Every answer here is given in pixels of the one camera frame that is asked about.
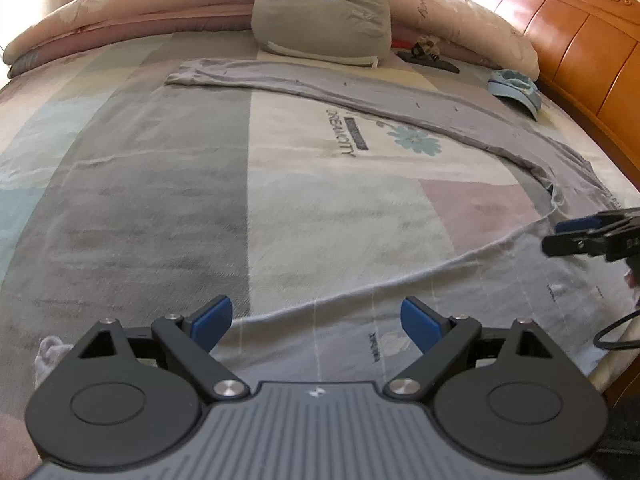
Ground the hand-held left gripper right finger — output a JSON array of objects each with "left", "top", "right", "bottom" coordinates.
[{"left": 384, "top": 296, "right": 555, "bottom": 403}]

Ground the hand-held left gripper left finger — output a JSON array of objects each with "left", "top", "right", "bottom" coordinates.
[{"left": 75, "top": 295, "right": 251, "bottom": 403}]

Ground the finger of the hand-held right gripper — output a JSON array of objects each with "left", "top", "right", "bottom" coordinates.
[
  {"left": 541, "top": 230, "right": 621, "bottom": 261},
  {"left": 555, "top": 209, "right": 640, "bottom": 235}
]

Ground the grey long-sleeve shirt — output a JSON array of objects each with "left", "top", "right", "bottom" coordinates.
[{"left": 165, "top": 57, "right": 640, "bottom": 401}]

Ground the light blue cap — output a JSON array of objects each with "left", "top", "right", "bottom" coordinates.
[{"left": 487, "top": 69, "right": 543, "bottom": 121}]

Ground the patchwork bed sheet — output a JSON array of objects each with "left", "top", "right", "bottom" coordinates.
[{"left": 0, "top": 30, "right": 640, "bottom": 411}]

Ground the white fluffy cloth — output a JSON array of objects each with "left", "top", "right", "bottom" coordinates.
[{"left": 32, "top": 335, "right": 77, "bottom": 387}]

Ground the wooden headboard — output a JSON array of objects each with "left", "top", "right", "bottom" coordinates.
[{"left": 459, "top": 0, "right": 640, "bottom": 186}]

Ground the small plush flower toy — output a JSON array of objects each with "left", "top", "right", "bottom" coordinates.
[{"left": 409, "top": 34, "right": 442, "bottom": 60}]

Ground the pink folded quilt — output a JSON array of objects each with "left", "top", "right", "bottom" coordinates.
[{"left": 2, "top": 0, "right": 541, "bottom": 81}]

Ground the grey cat cushion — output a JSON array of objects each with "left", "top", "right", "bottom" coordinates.
[{"left": 250, "top": 0, "right": 392, "bottom": 68}]

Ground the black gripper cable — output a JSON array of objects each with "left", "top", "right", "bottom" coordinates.
[{"left": 594, "top": 304, "right": 640, "bottom": 352}]

